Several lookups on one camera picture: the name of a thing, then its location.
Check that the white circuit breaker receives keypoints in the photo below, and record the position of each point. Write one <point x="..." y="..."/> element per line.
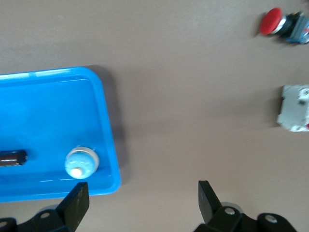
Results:
<point x="294" y="108"/>

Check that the blue dome bell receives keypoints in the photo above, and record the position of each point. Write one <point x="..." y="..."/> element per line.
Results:
<point x="80" y="164"/>

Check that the blue plastic tray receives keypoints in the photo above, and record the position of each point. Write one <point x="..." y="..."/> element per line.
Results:
<point x="48" y="116"/>

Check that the red mushroom push button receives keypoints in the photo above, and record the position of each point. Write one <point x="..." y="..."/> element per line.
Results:
<point x="271" y="20"/>

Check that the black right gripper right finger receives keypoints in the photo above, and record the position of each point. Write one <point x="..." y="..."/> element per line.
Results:
<point x="212" y="210"/>

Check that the brown table mat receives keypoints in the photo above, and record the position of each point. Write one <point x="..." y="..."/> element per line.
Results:
<point x="183" y="96"/>

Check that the black block capacitor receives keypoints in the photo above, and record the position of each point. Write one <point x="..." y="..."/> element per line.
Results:
<point x="12" y="158"/>

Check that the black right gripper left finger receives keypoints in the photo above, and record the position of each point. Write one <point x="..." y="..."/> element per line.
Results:
<point x="70" y="210"/>

